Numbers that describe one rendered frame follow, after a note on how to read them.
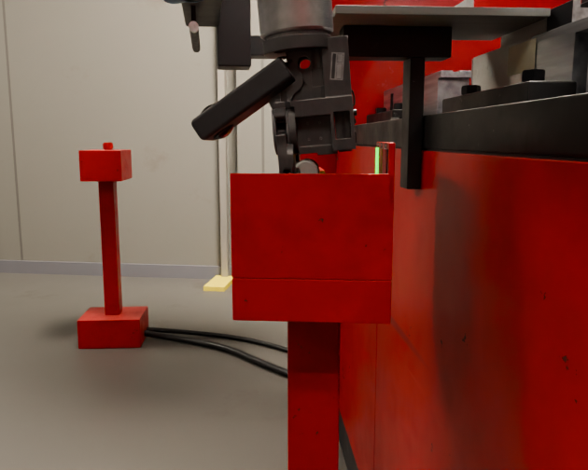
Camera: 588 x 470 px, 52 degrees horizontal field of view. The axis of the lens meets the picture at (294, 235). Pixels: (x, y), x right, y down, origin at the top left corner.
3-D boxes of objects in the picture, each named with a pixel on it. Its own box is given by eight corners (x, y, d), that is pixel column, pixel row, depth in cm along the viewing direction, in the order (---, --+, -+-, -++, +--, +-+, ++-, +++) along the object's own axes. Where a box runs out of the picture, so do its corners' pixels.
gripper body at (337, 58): (357, 156, 59) (347, 28, 57) (269, 163, 59) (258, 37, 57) (355, 154, 66) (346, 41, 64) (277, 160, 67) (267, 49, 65)
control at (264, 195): (259, 276, 81) (257, 141, 78) (378, 278, 80) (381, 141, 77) (231, 321, 61) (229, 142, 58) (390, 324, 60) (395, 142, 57)
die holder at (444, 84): (383, 127, 162) (384, 90, 161) (404, 127, 162) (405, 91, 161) (439, 121, 113) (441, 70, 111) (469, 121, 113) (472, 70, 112)
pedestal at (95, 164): (91, 333, 263) (80, 142, 250) (148, 332, 264) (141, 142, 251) (77, 349, 243) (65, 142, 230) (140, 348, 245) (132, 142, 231)
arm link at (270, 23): (251, -9, 57) (262, 8, 65) (256, 40, 58) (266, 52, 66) (330, -19, 56) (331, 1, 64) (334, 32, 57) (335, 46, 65)
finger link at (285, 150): (298, 205, 59) (289, 115, 58) (282, 207, 59) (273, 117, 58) (301, 200, 64) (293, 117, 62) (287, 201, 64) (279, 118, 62)
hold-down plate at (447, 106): (441, 118, 94) (441, 99, 93) (474, 118, 94) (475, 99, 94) (527, 108, 64) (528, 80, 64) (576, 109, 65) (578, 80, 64)
